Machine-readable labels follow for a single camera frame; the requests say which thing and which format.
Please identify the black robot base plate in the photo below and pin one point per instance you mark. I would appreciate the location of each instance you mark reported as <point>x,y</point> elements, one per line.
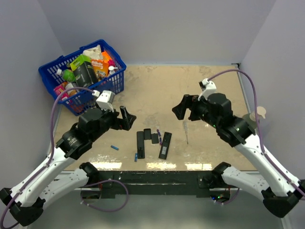
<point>179,183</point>

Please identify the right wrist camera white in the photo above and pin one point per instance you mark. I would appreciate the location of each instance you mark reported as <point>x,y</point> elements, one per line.
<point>207,87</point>

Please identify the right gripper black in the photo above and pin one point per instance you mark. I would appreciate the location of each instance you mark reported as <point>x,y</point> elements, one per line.
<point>180,109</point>

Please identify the green black razor box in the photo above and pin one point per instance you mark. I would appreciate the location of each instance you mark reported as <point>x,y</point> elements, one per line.
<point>83,71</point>

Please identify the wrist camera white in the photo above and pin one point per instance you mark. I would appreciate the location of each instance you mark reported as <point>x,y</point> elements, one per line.
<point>207,87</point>
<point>104,99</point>

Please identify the white pump bottle in basket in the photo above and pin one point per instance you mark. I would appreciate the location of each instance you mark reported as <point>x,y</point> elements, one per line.
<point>112,70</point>

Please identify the green liquid soap pump bottle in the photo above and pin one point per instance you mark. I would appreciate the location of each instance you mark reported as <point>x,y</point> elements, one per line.
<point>250,118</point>

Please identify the blue plastic shopping basket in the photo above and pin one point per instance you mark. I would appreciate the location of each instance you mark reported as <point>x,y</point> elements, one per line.
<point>83,100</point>

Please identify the crumpled beige paper bag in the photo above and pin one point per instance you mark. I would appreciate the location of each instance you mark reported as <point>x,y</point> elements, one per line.
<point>94,53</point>

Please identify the black battery cover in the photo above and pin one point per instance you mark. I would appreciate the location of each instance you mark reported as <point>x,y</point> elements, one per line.
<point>147,134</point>
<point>155,138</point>

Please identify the pink box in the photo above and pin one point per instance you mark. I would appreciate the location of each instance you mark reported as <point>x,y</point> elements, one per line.
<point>60,93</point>

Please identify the black remote control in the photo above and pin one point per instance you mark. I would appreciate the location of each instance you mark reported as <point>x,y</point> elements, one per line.
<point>165,145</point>
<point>140,145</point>

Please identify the green bottle white cap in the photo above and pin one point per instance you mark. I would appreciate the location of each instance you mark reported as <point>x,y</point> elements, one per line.
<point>66,75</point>

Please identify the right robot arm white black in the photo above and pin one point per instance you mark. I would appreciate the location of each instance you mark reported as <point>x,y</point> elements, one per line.
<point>279,190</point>

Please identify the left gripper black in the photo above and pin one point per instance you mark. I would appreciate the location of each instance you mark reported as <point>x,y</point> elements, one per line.
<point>125,123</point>

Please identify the orange Gillette razor pack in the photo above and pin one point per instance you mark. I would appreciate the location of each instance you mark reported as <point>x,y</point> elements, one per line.
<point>100,68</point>

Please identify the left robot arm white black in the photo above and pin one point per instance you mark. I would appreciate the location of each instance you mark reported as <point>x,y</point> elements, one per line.
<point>27,200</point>

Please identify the orange pill bottle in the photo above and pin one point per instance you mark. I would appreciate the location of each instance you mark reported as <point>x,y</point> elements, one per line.
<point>72,91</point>

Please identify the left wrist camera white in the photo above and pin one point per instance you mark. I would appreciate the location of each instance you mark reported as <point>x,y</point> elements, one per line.
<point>104,99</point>

